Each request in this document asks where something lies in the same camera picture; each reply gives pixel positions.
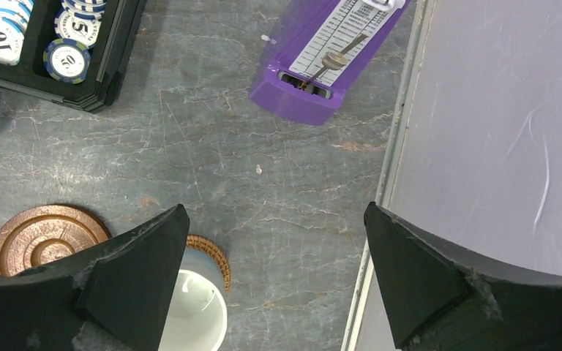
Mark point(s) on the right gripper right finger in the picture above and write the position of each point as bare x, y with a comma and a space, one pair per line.
441, 296

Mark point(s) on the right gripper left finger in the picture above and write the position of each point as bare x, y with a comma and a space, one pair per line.
112, 296

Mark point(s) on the white mug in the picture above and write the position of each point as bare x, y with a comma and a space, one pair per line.
197, 318

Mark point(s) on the wooden coaster five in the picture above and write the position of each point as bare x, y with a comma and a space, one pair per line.
46, 233

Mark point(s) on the black poker chip case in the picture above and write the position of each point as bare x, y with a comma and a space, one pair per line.
72, 53

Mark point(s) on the purple metronome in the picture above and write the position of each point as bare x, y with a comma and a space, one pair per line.
316, 52

